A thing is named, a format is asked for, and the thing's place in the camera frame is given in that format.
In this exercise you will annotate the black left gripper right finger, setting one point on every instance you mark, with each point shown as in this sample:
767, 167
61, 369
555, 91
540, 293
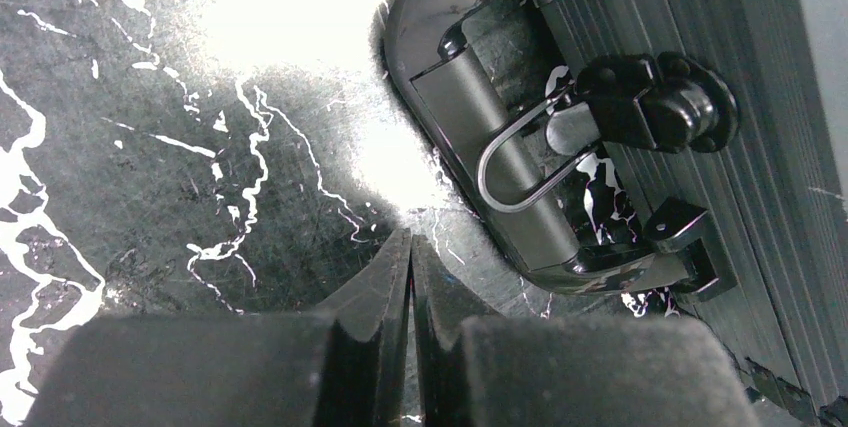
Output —
480, 368

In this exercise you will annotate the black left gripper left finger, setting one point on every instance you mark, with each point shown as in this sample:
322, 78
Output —
341, 363

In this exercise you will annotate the black poker set case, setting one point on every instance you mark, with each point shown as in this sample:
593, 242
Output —
702, 147

